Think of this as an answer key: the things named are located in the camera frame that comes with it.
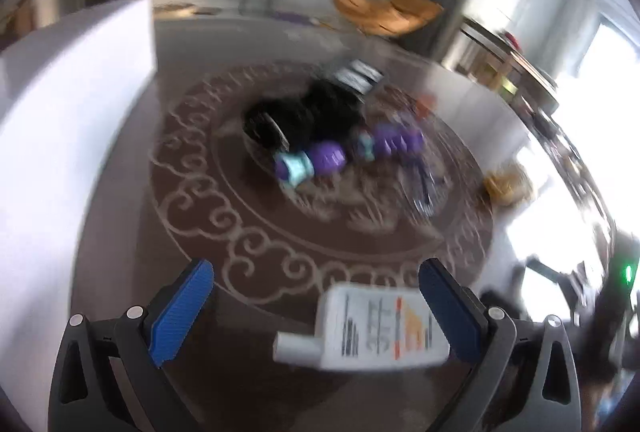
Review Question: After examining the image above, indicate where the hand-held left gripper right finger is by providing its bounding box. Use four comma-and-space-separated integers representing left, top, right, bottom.
418, 258, 583, 432

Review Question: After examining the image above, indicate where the cream mesh pouch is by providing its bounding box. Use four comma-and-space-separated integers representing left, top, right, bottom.
482, 162, 531, 208

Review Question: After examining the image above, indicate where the orange lounge chair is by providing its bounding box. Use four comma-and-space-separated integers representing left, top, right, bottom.
332, 0, 443, 38

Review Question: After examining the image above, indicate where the black fuzzy hair scrunchie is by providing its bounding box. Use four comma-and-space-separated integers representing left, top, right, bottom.
242, 79, 366, 153

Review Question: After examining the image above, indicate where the white lotion bottle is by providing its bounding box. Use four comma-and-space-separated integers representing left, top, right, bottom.
273, 283, 451, 372

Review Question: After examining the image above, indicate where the wooden dining chair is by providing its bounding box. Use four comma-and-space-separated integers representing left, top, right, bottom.
460, 16, 561, 113

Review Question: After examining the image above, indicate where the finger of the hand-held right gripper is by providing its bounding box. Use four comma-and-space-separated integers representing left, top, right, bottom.
479, 289, 531, 322
520, 254, 576, 293

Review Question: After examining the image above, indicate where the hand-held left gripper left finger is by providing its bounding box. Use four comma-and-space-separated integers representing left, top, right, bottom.
47, 258, 215, 432

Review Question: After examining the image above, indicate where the dark patterned desktop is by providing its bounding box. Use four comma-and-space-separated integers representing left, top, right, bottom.
70, 14, 621, 432

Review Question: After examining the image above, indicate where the black box with white labels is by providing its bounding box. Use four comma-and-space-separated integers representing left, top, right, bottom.
320, 57, 386, 95

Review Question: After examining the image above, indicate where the purple and cyan toy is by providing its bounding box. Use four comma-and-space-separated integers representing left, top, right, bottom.
274, 122, 426, 188

